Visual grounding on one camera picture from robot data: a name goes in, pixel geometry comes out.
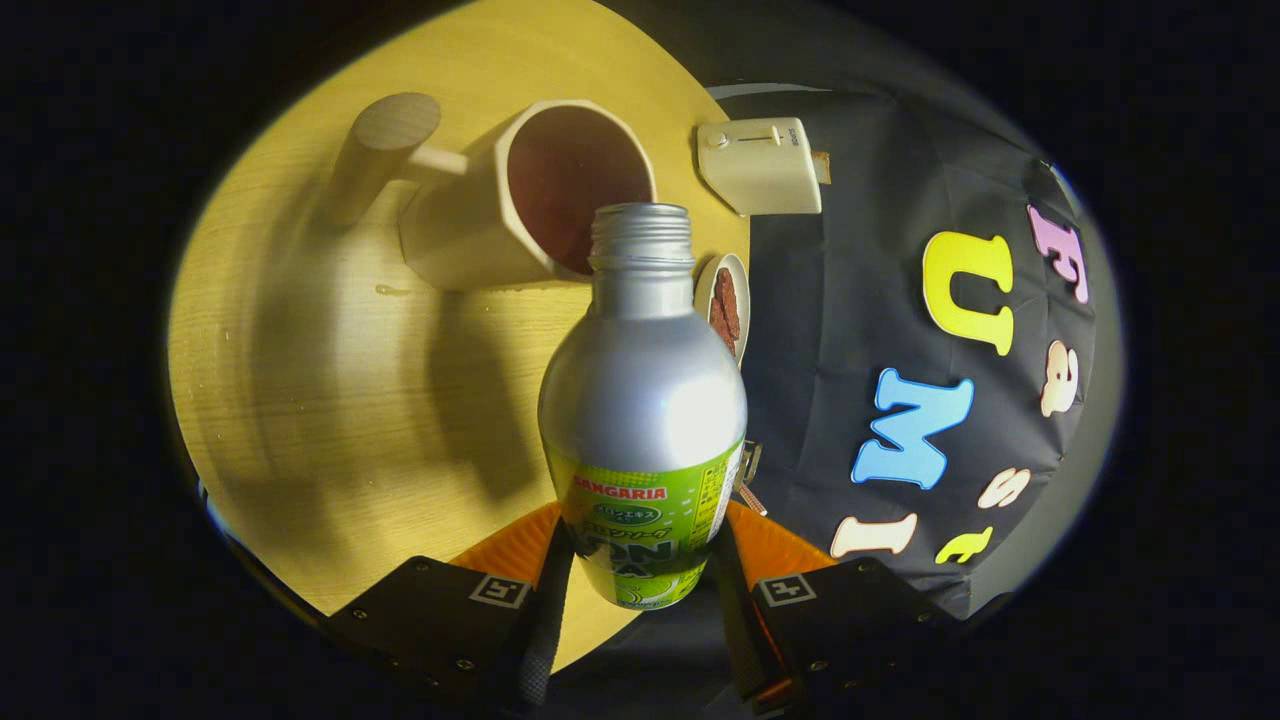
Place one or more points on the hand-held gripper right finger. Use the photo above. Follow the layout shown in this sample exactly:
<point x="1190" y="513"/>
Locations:
<point x="850" y="625"/>

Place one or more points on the silver bottle with green label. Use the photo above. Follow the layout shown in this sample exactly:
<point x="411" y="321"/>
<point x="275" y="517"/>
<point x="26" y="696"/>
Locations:
<point x="640" y="400"/>

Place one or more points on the wooden table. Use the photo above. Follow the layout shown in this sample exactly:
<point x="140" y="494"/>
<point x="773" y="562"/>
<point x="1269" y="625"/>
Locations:
<point x="330" y="400"/>

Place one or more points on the white toaster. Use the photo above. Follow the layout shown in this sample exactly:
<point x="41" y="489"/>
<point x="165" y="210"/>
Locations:
<point x="760" y="170"/>

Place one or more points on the brown meat slice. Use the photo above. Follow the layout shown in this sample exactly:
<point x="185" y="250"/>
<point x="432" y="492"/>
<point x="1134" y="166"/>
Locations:
<point x="730" y="300"/>
<point x="718" y="325"/>

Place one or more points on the red and white straw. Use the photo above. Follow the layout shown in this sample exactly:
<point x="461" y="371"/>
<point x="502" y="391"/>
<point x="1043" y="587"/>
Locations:
<point x="752" y="500"/>

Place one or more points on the white round plate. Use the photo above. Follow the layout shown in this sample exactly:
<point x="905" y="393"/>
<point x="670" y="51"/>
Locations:
<point x="705" y="290"/>

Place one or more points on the toast slice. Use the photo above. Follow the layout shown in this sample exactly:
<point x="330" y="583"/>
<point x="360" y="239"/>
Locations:
<point x="822" y="168"/>

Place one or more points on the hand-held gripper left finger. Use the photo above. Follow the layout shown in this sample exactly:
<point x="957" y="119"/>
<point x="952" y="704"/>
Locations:
<point x="440" y="620"/>

